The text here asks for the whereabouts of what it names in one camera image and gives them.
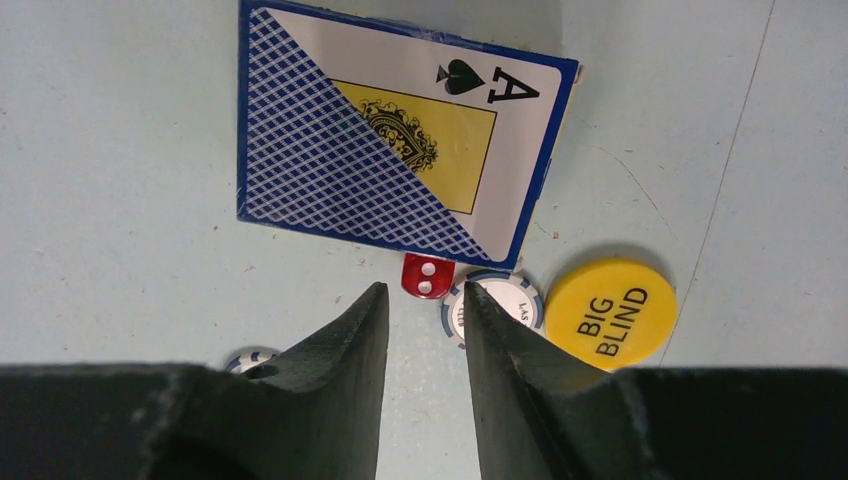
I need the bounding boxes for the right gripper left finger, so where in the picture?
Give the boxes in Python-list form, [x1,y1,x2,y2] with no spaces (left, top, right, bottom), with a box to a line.
[1,282,389,479]

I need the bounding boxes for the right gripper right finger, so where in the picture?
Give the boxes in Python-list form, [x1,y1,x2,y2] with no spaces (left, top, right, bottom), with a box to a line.
[464,282,847,479]

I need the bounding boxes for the yellow big blind button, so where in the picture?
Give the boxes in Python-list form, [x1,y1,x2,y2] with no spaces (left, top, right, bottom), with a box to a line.
[545,258,677,371]

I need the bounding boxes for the red die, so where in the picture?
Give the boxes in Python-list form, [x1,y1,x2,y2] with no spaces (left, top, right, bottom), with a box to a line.
[400,253,456,300]

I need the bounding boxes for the blue playing card deck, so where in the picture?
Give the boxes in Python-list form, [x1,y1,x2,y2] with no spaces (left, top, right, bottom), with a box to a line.
[236,1,581,270]

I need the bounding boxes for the white poker chip front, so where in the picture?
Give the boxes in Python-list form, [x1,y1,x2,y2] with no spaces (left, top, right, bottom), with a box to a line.
[223,347,279,374]

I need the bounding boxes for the white poker chip by die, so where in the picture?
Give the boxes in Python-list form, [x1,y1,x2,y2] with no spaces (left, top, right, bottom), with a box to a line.
[440,270,544,349]

